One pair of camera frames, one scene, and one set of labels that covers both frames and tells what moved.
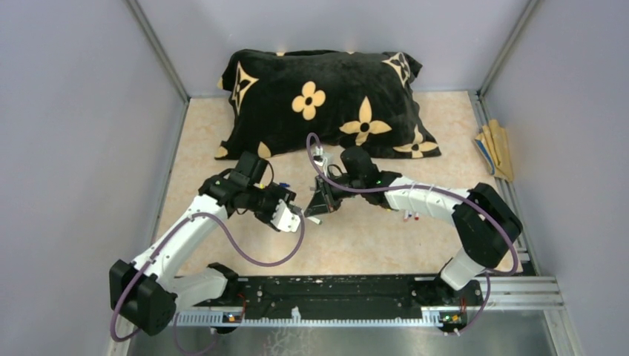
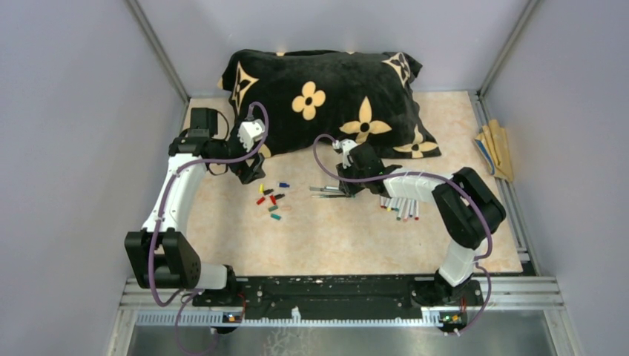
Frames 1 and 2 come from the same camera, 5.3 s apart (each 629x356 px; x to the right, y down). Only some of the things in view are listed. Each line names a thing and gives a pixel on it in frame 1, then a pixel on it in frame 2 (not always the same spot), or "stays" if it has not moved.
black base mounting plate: [454, 300] stays
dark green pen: [315, 220] to [398, 218]
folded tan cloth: [493, 141] stays
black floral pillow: [274, 100] stays
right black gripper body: [331, 194] to [353, 188]
